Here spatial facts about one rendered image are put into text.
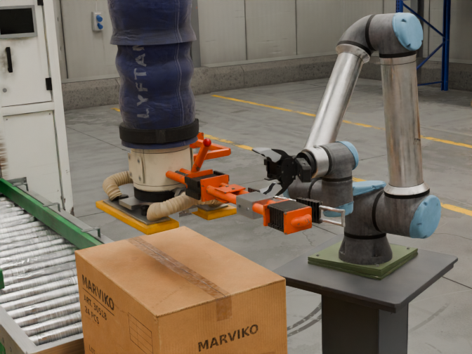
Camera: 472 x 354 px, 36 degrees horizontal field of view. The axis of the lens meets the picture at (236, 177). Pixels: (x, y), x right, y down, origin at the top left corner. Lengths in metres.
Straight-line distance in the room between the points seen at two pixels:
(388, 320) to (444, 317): 1.44
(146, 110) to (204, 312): 0.56
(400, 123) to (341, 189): 0.37
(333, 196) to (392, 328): 0.74
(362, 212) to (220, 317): 0.78
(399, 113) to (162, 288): 0.94
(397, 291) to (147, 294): 0.88
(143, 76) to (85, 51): 9.87
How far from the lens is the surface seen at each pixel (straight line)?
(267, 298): 2.06
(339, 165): 2.14
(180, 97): 2.03
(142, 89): 2.01
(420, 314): 4.13
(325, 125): 2.32
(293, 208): 1.63
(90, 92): 11.77
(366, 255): 2.60
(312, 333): 3.87
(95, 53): 11.92
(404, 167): 2.45
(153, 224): 2.00
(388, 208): 2.51
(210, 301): 1.96
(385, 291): 2.49
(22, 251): 3.74
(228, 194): 1.80
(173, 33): 1.99
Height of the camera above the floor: 1.74
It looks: 14 degrees down
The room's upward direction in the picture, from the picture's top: 2 degrees counter-clockwise
